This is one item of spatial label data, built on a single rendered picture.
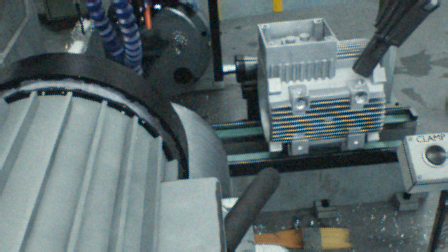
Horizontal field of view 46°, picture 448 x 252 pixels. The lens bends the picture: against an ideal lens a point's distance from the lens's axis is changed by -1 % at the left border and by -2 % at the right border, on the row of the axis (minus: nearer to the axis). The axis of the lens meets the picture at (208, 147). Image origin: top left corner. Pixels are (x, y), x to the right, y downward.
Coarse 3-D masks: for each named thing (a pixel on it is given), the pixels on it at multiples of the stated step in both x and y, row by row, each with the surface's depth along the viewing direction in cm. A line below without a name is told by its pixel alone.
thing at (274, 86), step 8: (376, 72) 90; (384, 72) 90; (272, 80) 90; (280, 80) 90; (376, 80) 89; (384, 80) 89; (272, 88) 89; (280, 88) 89; (368, 136) 96; (376, 136) 96; (272, 144) 96; (280, 144) 96; (272, 152) 98
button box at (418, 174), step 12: (408, 144) 74; (420, 144) 74; (432, 144) 74; (444, 144) 74; (408, 156) 74; (420, 156) 74; (408, 168) 75; (420, 168) 73; (432, 168) 73; (444, 168) 73; (408, 180) 75; (420, 180) 72; (432, 180) 72; (444, 180) 73; (408, 192) 76
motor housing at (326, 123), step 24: (360, 48) 93; (336, 72) 92; (264, 96) 106; (288, 96) 91; (312, 96) 89; (336, 96) 89; (384, 96) 90; (264, 120) 106; (288, 120) 91; (312, 120) 92; (336, 120) 92; (360, 120) 92; (312, 144) 95; (336, 144) 100
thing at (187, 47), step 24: (168, 0) 109; (192, 0) 113; (144, 24) 112; (168, 24) 112; (192, 24) 112; (144, 48) 115; (168, 48) 115; (192, 48) 115; (144, 72) 118; (168, 72) 118; (192, 72) 118; (168, 96) 122
